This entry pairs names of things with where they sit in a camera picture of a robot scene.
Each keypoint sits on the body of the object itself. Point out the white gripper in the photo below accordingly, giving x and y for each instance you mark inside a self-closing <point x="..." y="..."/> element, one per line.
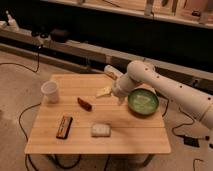
<point x="119" y="89"/>

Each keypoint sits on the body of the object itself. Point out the black brown eraser block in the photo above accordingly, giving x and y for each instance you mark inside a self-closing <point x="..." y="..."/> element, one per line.
<point x="64" y="127"/>

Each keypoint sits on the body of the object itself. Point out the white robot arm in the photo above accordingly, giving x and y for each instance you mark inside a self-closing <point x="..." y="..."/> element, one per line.
<point x="193" y="101"/>

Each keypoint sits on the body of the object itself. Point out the green plate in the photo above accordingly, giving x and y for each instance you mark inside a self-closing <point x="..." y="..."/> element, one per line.
<point x="143" y="101"/>

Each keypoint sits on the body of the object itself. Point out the brown sausage toy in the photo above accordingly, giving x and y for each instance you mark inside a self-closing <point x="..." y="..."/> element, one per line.
<point x="85" y="105"/>

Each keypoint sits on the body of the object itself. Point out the wooden table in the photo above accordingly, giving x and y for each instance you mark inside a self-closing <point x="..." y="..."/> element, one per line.
<point x="130" y="134"/>

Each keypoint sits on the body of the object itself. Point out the white sponge block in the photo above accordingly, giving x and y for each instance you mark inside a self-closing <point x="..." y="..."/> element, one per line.
<point x="100" y="130"/>

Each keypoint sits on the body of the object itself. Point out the black device on ledge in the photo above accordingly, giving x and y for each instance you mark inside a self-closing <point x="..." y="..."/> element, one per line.
<point x="58" y="35"/>

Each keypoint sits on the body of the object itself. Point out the black power adapter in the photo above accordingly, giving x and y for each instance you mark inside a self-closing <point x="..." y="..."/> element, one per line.
<point x="191" y="141"/>

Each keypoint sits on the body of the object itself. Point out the white bottle on ledge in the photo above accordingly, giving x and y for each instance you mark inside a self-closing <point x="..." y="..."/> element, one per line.
<point x="12" y="22"/>

